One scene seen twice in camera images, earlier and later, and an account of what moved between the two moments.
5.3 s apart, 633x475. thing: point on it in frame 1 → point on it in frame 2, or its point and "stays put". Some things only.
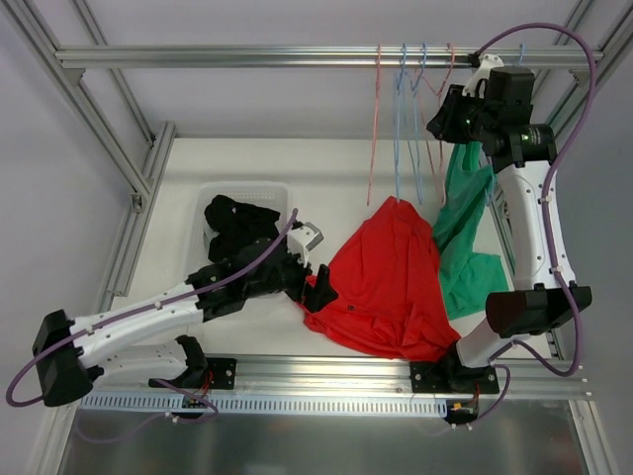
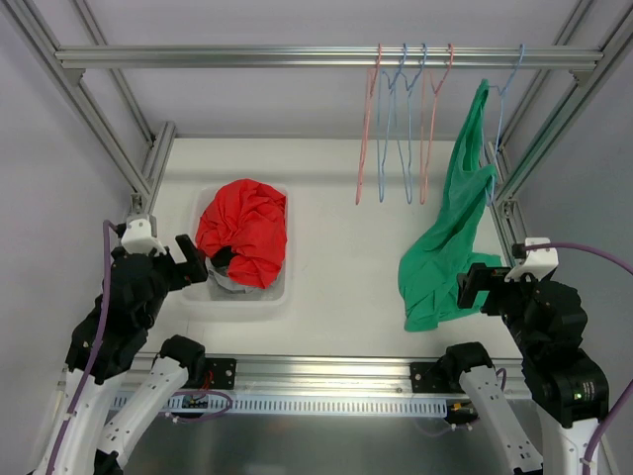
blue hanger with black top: (410, 104) → (403, 116)
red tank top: (390, 298) → (249, 219)
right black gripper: (453, 115) → (471, 285)
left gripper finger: (321, 294) → (192, 254)
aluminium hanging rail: (526, 55) stays put
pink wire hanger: (375, 125) → (371, 79)
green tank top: (469, 279) stays put
